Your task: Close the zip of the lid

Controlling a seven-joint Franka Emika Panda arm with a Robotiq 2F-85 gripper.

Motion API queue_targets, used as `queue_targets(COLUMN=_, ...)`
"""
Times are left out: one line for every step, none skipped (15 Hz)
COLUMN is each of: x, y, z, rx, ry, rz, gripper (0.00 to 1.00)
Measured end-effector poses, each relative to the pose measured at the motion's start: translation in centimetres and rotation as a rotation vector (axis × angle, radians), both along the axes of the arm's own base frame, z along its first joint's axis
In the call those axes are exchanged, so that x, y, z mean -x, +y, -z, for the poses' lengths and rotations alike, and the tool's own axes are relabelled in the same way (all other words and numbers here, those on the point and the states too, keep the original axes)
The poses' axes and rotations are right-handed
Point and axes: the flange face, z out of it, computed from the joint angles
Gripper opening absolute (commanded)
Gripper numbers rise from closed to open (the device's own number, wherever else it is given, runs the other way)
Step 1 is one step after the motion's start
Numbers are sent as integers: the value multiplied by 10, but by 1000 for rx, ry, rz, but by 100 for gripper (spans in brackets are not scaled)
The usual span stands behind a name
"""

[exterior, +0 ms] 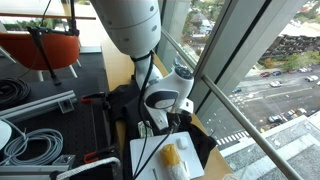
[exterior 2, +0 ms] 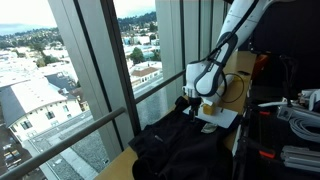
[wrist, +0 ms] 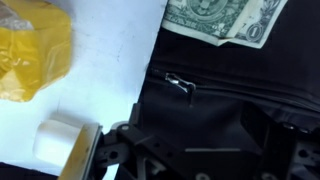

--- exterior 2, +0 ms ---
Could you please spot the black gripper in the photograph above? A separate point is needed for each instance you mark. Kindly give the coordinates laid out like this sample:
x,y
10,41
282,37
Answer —
x,y
194,102

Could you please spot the black zip jacket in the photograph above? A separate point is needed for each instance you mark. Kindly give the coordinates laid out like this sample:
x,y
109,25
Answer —
x,y
180,150

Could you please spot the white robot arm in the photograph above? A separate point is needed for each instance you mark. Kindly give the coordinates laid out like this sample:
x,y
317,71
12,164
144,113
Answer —
x,y
213,70

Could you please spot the white cutting board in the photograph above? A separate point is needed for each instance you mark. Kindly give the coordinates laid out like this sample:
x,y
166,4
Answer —
x,y
226,118

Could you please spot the black perforated breadboard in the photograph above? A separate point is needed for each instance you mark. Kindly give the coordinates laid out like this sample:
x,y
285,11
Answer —
x,y
266,136

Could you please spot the grey power strip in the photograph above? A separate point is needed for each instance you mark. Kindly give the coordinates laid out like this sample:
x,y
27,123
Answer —
x,y
293,112

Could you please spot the grey metal handrail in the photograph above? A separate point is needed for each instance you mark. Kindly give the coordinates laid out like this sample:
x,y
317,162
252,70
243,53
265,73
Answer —
x,y
83,128

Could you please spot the aluminium extrusion bar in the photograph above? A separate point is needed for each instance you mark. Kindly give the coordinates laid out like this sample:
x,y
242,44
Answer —
x,y
300,158

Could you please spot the grey window frame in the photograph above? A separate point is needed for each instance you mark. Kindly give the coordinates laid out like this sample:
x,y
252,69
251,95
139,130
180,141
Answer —
x,y
113,66

